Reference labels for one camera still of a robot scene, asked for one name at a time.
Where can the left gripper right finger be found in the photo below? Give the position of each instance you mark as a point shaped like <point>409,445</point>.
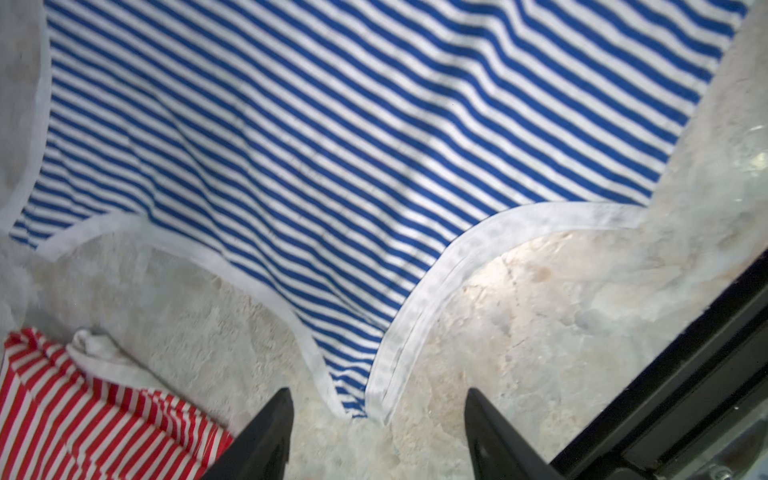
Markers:
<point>496,449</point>

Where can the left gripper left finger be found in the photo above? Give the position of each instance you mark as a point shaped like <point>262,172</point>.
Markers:
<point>261,450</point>

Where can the red white striped tank top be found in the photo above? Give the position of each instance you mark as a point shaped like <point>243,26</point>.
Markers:
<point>84,410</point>

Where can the navy white striped tank top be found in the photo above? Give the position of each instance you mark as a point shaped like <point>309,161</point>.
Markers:
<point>351,163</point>

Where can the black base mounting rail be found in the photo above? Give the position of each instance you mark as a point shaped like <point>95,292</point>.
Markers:
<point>711,377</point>

